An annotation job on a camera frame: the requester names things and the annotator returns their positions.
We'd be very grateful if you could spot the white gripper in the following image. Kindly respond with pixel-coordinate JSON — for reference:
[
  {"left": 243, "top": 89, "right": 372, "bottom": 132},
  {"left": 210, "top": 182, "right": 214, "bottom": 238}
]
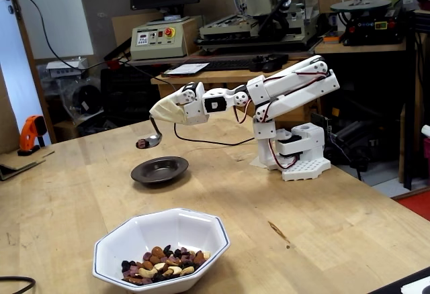
[{"left": 164, "top": 81, "right": 211, "bottom": 126}]

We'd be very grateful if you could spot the beige masking tape wrap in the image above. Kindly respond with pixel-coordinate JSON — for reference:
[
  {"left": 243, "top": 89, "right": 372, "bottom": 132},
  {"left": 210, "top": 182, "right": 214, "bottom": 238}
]
[{"left": 148, "top": 97, "right": 187, "bottom": 124}]

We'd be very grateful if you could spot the metal spoon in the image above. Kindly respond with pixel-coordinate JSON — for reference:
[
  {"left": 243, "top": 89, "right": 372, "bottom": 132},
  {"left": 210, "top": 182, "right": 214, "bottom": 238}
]
[{"left": 136, "top": 114, "right": 164, "bottom": 150}]

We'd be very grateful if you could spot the white five-joint robot arm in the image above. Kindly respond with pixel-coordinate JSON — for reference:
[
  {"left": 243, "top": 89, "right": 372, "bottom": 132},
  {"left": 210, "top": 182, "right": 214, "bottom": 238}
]
[{"left": 201, "top": 54, "right": 341, "bottom": 183}]

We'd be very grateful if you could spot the brown round plate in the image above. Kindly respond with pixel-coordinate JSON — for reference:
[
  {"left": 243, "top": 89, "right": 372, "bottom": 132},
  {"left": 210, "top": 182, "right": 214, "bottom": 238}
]
[{"left": 130, "top": 156, "right": 189, "bottom": 185}]

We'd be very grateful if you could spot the white octagonal bowl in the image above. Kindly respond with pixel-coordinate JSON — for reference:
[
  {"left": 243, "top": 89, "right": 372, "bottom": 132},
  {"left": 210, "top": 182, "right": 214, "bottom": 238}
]
[{"left": 92, "top": 207, "right": 232, "bottom": 293}]

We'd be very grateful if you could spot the white sheet on clipboard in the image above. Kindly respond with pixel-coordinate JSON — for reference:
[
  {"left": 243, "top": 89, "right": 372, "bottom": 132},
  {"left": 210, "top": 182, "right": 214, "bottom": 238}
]
[{"left": 161, "top": 62, "right": 211, "bottom": 77}]

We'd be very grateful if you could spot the wooden desk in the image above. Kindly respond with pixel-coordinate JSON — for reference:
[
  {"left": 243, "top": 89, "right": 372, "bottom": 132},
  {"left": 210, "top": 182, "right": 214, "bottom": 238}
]
[{"left": 150, "top": 59, "right": 302, "bottom": 117}]

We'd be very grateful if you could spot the black storage crate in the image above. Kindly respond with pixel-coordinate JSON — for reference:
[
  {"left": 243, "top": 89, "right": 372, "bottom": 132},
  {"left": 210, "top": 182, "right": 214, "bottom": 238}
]
[{"left": 100, "top": 67, "right": 165, "bottom": 120}]

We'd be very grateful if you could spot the black keyboard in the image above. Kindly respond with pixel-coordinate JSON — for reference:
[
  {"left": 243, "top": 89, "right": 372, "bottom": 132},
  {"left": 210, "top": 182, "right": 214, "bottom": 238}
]
[{"left": 201, "top": 57, "right": 259, "bottom": 72}]

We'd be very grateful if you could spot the beige control box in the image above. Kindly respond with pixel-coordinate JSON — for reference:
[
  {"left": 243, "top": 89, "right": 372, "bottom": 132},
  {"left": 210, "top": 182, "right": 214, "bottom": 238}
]
[{"left": 130, "top": 17, "right": 198, "bottom": 61}]

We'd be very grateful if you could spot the black desk device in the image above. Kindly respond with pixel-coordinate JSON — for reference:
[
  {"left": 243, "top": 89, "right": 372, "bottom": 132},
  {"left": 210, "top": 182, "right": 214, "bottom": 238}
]
[{"left": 249, "top": 53, "right": 290, "bottom": 72}]

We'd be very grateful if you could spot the clear plastic bag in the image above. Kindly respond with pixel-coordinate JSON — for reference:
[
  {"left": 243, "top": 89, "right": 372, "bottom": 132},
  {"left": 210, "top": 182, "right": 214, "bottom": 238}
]
[{"left": 55, "top": 76, "right": 105, "bottom": 126}]

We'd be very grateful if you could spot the small white device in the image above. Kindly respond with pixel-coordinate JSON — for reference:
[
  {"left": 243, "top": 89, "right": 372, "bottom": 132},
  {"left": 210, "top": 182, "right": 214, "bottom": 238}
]
[{"left": 46, "top": 57, "right": 89, "bottom": 79}]

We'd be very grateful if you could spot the white board panel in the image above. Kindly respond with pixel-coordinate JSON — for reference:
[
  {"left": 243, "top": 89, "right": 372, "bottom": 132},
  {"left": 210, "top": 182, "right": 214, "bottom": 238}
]
[{"left": 11, "top": 0, "right": 95, "bottom": 60}]

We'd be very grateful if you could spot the orange flat box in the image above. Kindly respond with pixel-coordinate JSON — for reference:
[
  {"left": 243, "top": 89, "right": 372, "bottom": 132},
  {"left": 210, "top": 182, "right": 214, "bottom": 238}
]
[{"left": 322, "top": 31, "right": 344, "bottom": 44}]

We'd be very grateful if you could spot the orange hand tool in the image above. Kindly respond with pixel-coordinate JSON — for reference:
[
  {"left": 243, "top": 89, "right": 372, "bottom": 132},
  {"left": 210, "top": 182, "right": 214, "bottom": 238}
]
[{"left": 17, "top": 115, "right": 47, "bottom": 156}]

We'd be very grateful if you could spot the nut and dried fruit mix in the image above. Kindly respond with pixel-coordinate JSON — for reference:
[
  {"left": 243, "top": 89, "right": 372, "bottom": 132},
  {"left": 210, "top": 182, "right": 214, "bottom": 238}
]
[{"left": 120, "top": 245, "right": 211, "bottom": 285}]

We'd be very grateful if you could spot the brown cardboard box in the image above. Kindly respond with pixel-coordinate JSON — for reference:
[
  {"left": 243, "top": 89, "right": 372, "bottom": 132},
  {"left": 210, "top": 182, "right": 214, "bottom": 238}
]
[{"left": 317, "top": 0, "right": 357, "bottom": 15}]

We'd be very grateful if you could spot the flat cardboard piece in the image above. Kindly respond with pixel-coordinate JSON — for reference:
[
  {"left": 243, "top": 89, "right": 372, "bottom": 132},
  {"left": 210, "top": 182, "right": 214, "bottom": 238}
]
[{"left": 0, "top": 149, "right": 56, "bottom": 181}]

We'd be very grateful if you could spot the black machine under bench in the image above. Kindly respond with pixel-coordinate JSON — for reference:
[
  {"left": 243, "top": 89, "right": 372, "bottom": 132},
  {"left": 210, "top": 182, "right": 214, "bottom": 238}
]
[{"left": 324, "top": 119, "right": 406, "bottom": 174}]

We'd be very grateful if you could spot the wooden shelf board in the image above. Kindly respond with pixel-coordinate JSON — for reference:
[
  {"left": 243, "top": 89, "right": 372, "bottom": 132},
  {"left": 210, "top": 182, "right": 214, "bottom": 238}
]
[{"left": 314, "top": 40, "right": 409, "bottom": 55}]

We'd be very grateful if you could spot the black scroll saw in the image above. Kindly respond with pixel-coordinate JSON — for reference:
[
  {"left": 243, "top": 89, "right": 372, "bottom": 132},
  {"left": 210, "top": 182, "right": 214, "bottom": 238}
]
[{"left": 330, "top": 0, "right": 408, "bottom": 47}]

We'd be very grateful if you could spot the red floor mat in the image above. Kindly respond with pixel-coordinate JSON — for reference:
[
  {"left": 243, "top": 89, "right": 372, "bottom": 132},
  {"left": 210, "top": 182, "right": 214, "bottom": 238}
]
[{"left": 392, "top": 188, "right": 430, "bottom": 223}]

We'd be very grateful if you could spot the black flat board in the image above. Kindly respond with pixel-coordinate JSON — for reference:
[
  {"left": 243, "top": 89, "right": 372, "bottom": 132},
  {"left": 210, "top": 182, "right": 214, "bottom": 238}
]
[{"left": 368, "top": 266, "right": 430, "bottom": 294}]

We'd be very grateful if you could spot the white flat item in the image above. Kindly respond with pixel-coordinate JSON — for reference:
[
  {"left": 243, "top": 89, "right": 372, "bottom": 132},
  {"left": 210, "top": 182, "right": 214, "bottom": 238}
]
[{"left": 400, "top": 277, "right": 430, "bottom": 294}]

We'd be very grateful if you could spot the thin dark cable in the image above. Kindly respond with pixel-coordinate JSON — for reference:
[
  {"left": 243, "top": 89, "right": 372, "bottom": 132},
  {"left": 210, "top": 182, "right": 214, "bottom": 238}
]
[{"left": 119, "top": 59, "right": 257, "bottom": 147}]

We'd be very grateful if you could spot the wooden door frame post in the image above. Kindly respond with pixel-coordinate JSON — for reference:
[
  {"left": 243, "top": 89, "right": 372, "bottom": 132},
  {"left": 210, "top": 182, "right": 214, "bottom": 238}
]
[{"left": 6, "top": 0, "right": 58, "bottom": 144}]

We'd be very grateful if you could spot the black hanging cable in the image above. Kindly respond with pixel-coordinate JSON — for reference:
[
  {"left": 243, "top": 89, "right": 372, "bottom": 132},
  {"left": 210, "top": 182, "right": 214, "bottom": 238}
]
[{"left": 0, "top": 0, "right": 114, "bottom": 70}]

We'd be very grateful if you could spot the black metal rack post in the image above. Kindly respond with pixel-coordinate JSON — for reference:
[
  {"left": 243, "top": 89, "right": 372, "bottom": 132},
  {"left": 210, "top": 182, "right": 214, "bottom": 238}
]
[{"left": 402, "top": 8, "right": 423, "bottom": 191}]

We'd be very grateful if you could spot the black looped cable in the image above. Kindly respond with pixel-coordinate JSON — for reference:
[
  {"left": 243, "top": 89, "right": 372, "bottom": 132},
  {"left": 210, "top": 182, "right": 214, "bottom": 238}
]
[{"left": 0, "top": 276, "right": 37, "bottom": 294}]

